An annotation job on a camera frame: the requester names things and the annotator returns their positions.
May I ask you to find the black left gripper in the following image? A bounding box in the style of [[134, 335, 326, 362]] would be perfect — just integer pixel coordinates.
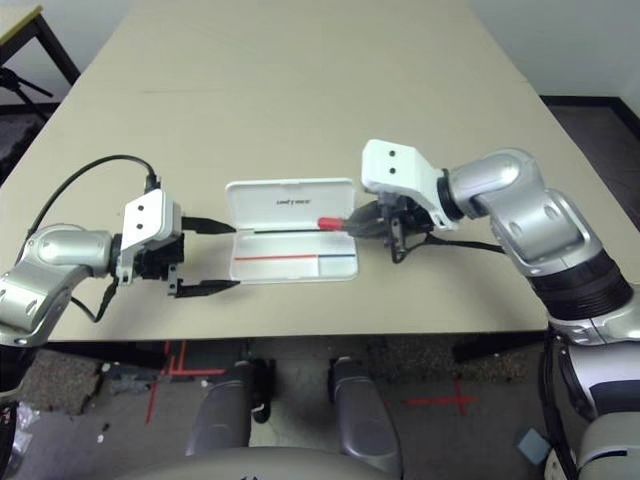
[[134, 217, 240, 299]]

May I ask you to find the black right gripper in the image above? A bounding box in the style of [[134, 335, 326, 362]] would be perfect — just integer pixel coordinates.
[[348, 192, 434, 264]]

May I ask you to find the white plastic pencil case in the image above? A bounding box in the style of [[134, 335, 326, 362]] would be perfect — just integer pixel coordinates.
[[224, 177, 361, 285]]

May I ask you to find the grey robot left leg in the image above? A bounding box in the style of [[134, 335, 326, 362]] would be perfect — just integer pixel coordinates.
[[185, 357, 276, 456]]

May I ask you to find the grey robot leg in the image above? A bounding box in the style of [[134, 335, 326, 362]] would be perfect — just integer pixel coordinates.
[[327, 355, 404, 476], [185, 357, 276, 456]]

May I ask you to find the grey robot right leg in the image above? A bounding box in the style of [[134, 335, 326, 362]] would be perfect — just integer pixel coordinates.
[[327, 355, 404, 476]]

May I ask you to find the grey robot torso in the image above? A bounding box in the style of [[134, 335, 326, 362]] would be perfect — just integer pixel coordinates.
[[114, 447, 401, 480]]

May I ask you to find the black foam floor mat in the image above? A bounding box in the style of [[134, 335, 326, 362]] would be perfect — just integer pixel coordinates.
[[0, 117, 36, 176]]

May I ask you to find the black tripod stand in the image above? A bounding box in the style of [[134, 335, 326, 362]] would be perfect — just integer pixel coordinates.
[[0, 67, 54, 121]]

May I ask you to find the clear plastic bag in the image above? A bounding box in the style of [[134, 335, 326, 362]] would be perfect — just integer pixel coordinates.
[[0, 402, 34, 474]]

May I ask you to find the blue grey foam block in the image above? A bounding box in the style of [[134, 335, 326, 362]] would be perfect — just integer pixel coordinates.
[[517, 429, 549, 464]]

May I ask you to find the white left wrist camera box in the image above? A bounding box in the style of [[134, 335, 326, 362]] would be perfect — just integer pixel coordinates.
[[115, 188, 182, 286]]

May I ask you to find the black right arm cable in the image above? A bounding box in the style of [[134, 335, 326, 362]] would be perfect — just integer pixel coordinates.
[[389, 234, 509, 264]]

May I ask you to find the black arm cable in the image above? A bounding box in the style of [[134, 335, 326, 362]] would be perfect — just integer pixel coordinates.
[[24, 154, 161, 324], [389, 234, 509, 264]]

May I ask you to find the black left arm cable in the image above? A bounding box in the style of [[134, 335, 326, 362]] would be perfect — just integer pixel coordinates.
[[24, 154, 161, 324]]

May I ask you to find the beige side table black frame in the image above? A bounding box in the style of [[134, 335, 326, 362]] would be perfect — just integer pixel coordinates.
[[0, 3, 81, 101]]

